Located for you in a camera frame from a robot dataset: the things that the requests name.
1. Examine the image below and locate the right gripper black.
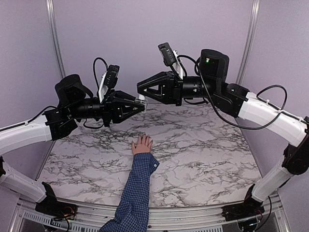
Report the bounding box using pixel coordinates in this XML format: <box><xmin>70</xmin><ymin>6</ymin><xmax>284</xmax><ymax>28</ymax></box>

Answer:
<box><xmin>137</xmin><ymin>71</ymin><xmax>218</xmax><ymax>106</ymax></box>

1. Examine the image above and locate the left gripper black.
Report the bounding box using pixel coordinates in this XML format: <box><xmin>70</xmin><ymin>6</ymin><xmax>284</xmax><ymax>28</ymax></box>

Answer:
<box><xmin>69</xmin><ymin>89</ymin><xmax>145</xmax><ymax>127</ymax></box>

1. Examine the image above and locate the clear nail polish bottle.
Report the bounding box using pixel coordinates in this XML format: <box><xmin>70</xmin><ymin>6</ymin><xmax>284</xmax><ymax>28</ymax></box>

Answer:
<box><xmin>135</xmin><ymin>99</ymin><xmax>148</xmax><ymax>114</ymax></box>

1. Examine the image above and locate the blue checked shirt forearm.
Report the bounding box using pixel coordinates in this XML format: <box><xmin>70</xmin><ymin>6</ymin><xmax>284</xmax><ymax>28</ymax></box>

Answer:
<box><xmin>100</xmin><ymin>153</ymin><xmax>159</xmax><ymax>232</ymax></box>

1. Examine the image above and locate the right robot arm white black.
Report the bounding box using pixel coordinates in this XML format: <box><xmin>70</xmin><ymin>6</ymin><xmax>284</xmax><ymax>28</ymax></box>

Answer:
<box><xmin>137</xmin><ymin>44</ymin><xmax>309</xmax><ymax>221</ymax></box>

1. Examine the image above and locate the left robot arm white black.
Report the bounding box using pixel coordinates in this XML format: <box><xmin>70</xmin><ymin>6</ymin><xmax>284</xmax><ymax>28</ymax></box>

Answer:
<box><xmin>0</xmin><ymin>73</ymin><xmax>147</xmax><ymax>216</ymax></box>

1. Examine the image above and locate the person's bare hand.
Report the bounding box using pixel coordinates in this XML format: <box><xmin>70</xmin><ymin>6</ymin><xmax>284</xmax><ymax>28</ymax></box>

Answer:
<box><xmin>131</xmin><ymin>134</ymin><xmax>153</xmax><ymax>155</ymax></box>

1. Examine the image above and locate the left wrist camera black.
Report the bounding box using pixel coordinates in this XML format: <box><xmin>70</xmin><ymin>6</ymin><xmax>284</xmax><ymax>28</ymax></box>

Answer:
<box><xmin>98</xmin><ymin>65</ymin><xmax>120</xmax><ymax>103</ymax></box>

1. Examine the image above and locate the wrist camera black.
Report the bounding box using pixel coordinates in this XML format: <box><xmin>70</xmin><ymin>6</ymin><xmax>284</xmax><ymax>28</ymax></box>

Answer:
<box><xmin>158</xmin><ymin>42</ymin><xmax>184</xmax><ymax>80</ymax></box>
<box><xmin>98</xmin><ymin>65</ymin><xmax>120</xmax><ymax>103</ymax></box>

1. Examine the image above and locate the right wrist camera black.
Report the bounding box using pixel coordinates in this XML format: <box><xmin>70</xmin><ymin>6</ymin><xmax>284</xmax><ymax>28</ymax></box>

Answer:
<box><xmin>158</xmin><ymin>42</ymin><xmax>184</xmax><ymax>80</ymax></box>

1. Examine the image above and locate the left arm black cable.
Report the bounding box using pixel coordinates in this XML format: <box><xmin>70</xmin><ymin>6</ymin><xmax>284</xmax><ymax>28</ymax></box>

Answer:
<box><xmin>83</xmin><ymin>57</ymin><xmax>109</xmax><ymax>128</ymax></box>

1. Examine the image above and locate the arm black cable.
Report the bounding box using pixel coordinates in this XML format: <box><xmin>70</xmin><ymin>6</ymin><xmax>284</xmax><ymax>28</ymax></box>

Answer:
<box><xmin>178</xmin><ymin>55</ymin><xmax>305</xmax><ymax>131</ymax></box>
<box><xmin>83</xmin><ymin>57</ymin><xmax>109</xmax><ymax>128</ymax></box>

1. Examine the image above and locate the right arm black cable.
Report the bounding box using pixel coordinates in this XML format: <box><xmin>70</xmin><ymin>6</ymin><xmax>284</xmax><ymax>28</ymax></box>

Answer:
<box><xmin>178</xmin><ymin>55</ymin><xmax>305</xmax><ymax>131</ymax></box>

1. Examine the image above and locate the right aluminium corner post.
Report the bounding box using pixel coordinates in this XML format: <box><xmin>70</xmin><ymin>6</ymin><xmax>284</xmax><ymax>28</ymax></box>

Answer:
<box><xmin>236</xmin><ymin>0</ymin><xmax>260</xmax><ymax>85</ymax></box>

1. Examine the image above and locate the aluminium corner post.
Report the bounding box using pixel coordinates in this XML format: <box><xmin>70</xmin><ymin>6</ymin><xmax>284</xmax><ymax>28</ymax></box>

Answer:
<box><xmin>46</xmin><ymin>0</ymin><xmax>66</xmax><ymax>78</ymax></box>
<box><xmin>236</xmin><ymin>0</ymin><xmax>260</xmax><ymax>85</ymax></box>

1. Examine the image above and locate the left aluminium corner post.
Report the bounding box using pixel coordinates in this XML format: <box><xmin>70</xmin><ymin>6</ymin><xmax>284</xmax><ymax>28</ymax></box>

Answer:
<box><xmin>46</xmin><ymin>0</ymin><xmax>66</xmax><ymax>78</ymax></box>

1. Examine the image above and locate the aluminium front frame rail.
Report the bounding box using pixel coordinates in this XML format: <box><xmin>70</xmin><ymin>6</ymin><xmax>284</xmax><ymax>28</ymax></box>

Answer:
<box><xmin>8</xmin><ymin>194</ymin><xmax>291</xmax><ymax>232</ymax></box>

